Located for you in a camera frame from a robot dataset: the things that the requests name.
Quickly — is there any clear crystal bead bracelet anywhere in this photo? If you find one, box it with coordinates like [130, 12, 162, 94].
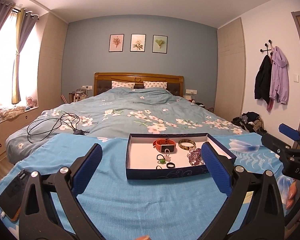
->
[186, 147, 207, 167]

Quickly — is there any tortoiseshell bangle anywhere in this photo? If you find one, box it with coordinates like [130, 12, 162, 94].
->
[178, 139, 197, 151]

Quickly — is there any pink flower hair tie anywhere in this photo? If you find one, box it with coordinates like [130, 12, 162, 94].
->
[163, 148, 173, 163]

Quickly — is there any orange smart watch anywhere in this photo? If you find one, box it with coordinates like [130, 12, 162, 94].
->
[153, 138, 176, 153]

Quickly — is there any person's right hand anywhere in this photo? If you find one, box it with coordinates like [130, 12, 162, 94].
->
[286, 180, 298, 210]

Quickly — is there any black smartphone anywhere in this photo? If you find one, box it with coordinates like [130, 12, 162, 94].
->
[0, 170, 31, 222]

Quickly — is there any clothes pile on floor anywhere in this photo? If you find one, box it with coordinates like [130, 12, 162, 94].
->
[231, 112, 267, 135]

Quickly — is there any purple hanging jacket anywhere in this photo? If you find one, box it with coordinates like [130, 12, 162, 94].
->
[267, 46, 289, 113]

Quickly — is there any black hanging jacket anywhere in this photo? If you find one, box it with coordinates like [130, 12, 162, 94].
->
[254, 55, 272, 104]

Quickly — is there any bright blue floral blanket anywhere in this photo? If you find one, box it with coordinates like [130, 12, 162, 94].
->
[0, 132, 293, 240]

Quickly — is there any clothes pile on windowsill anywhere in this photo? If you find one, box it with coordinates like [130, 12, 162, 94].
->
[0, 106, 26, 122]

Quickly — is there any pink desk fan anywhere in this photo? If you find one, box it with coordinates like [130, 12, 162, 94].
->
[26, 96, 38, 108]

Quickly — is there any dark blue shallow box tray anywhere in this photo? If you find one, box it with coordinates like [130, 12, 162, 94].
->
[126, 133, 236, 180]

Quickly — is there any blue floral duvet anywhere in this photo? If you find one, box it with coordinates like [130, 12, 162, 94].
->
[6, 88, 245, 164]

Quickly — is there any wooden headboard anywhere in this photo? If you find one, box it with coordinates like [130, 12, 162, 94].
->
[93, 72, 184, 96]

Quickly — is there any right patterned pillow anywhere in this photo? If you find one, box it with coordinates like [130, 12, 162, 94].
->
[143, 81, 167, 89]

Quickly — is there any patterned pillow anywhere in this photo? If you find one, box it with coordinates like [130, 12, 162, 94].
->
[143, 81, 167, 89]
[111, 81, 135, 89]

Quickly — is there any left patterned pillow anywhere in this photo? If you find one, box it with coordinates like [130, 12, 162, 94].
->
[111, 81, 135, 89]

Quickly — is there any green leaf framed picture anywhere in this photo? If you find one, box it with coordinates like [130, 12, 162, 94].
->
[152, 35, 168, 54]

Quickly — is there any white flower framed picture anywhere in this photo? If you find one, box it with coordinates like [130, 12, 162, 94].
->
[130, 34, 146, 52]

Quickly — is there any pink flower framed picture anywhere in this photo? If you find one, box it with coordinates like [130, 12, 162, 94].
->
[109, 34, 124, 52]

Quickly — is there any right window curtain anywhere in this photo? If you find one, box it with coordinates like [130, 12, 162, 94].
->
[11, 7, 40, 105]

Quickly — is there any black cable on bed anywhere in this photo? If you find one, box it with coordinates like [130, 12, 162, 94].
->
[26, 111, 90, 145]

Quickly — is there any wall coat hook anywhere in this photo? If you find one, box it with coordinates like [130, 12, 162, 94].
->
[260, 40, 273, 56]

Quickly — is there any wall power outlet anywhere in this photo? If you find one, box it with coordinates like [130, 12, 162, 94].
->
[81, 85, 93, 90]

